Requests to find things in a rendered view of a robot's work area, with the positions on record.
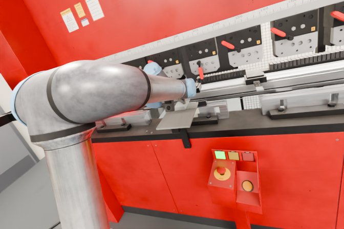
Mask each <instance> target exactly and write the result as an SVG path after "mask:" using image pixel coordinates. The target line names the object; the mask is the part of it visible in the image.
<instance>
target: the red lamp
mask: <svg viewBox="0 0 344 229"><path fill-rule="evenodd" d="M242 155H243V160H244V161H254V158H253V153H242Z"/></svg>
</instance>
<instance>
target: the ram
mask: <svg viewBox="0 0 344 229"><path fill-rule="evenodd" d="M23 1H24V3H25V5H26V7H27V9H28V11H29V13H30V14H31V16H32V18H33V20H34V22H35V24H36V26H37V28H38V29H39V31H40V33H41V35H42V37H43V39H44V41H45V43H46V44H47V46H48V48H49V50H50V52H51V54H52V56H53V58H54V59H55V61H56V63H57V65H58V67H59V66H62V65H65V64H67V63H70V62H74V61H79V60H97V59H100V58H103V57H107V56H110V55H113V54H117V53H120V52H123V51H126V50H129V49H133V48H136V47H139V46H142V45H145V44H148V43H151V42H154V41H158V40H161V39H164V38H168V37H171V36H174V35H177V34H180V33H184V32H187V31H190V30H193V29H196V28H200V27H203V26H206V25H209V24H212V23H215V22H219V21H222V20H225V19H228V18H231V17H235V16H238V15H241V14H244V13H247V12H250V11H254V10H257V9H260V8H263V7H266V6H270V5H273V4H277V3H280V2H283V1H286V0H99V3H100V6H101V8H102V11H103V13H104V16H105V17H103V18H101V19H98V20H96V21H93V19H92V16H91V14H90V11H89V9H88V7H87V4H86V2H85V0H23ZM342 1H344V0H316V1H312V2H309V3H305V4H302V5H299V6H295V7H292V8H289V9H285V10H282V11H278V12H275V13H271V14H268V15H264V16H261V17H258V18H254V19H251V20H247V21H244V22H241V23H238V24H235V25H231V26H227V27H224V28H221V29H217V30H214V31H210V32H207V33H204V34H200V35H197V36H194V37H190V38H187V39H183V40H180V41H176V42H173V43H169V44H166V45H163V46H160V47H157V48H153V49H150V50H146V51H143V52H140V53H136V54H132V55H129V56H126V57H122V58H119V59H115V60H112V61H109V62H114V63H123V62H127V61H131V60H134V59H138V58H141V57H145V56H148V55H152V54H156V53H160V52H163V51H167V50H170V49H174V48H178V47H181V46H184V45H187V44H191V43H195V42H198V41H202V40H205V39H209V38H213V37H217V36H220V35H224V34H227V33H231V32H234V31H238V30H242V29H245V28H249V27H253V26H256V25H260V24H263V23H266V22H270V21H273V20H277V19H281V18H284V17H288V16H291V15H295V14H299V13H302V12H306V11H310V10H313V9H317V8H320V7H324V6H327V5H331V4H335V3H338V2H342ZM78 3H81V6H82V8H83V10H84V13H85V16H83V17H81V18H79V16H78V14H77V11H76V9H75V7H74V5H76V4H78ZM68 8H70V10H71V12H72V14H73V16H74V18H75V21H76V23H77V25H78V27H79V29H77V30H74V31H72V32H69V30H68V28H67V26H66V24H65V22H64V19H63V17H62V15H61V12H63V11H64V10H66V9H68ZM85 18H87V20H88V22H89V24H88V25H86V26H83V25H82V23H81V20H83V19H85Z"/></svg>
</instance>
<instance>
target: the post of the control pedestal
mask: <svg viewBox="0 0 344 229"><path fill-rule="evenodd" d="M232 209H233V214H234V218H235V223H236V227H237V229H251V226H250V220H249V214H248V211H244V210H239V209H234V208H232Z"/></svg>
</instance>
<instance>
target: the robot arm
mask: <svg viewBox="0 0 344 229"><path fill-rule="evenodd" d="M195 95H196V84H195V82H194V80H193V79H192V78H189V79H183V80H179V79H173V78H170V77H168V76H167V75H166V73H165V72H164V71H163V70H162V68H161V67H160V66H159V65H158V64H157V63H155V62H151V63H148V64H147V65H146V66H145V67H144V70H142V69H140V68H138V67H134V66H130V65H125V64H120V63H114V62H106V61H98V60H79V61H74V62H70V63H67V64H65V65H62V66H59V67H56V68H53V69H51V70H48V71H42V72H38V73H35V74H33V75H31V76H29V77H28V78H26V79H25V80H23V81H22V82H20V83H19V84H18V85H17V86H16V87H15V89H14V90H13V92H12V94H11V97H10V109H11V112H12V114H13V116H14V117H15V118H16V119H17V120H18V121H19V122H20V123H22V124H23V125H25V126H27V128H28V132H29V136H30V140H31V143H32V144H34V145H36V146H38V147H41V148H43V150H44V153H45V157H46V162H47V166H48V170H49V175H50V179H51V184H52V188H53V192H54V196H55V201H56V205H57V209H58V213H59V218H60V223H61V227H62V229H112V228H110V225H109V220H108V216H107V212H106V207H105V203H104V198H103V193H102V188H101V183H100V179H99V174H98V169H97V164H96V160H95V155H94V150H93V145H92V140H91V134H92V132H93V131H94V129H95V128H96V123H95V122H97V121H100V120H104V119H107V118H110V117H113V116H117V115H120V114H122V113H125V112H129V111H133V110H138V109H140V108H143V107H144V106H147V107H149V108H159V107H161V104H162V102H163V101H164V105H165V111H166V112H171V111H175V105H176V104H175V103H174V100H178V101H179V102H181V103H183V104H186V101H185V98H191V97H194V96H195Z"/></svg>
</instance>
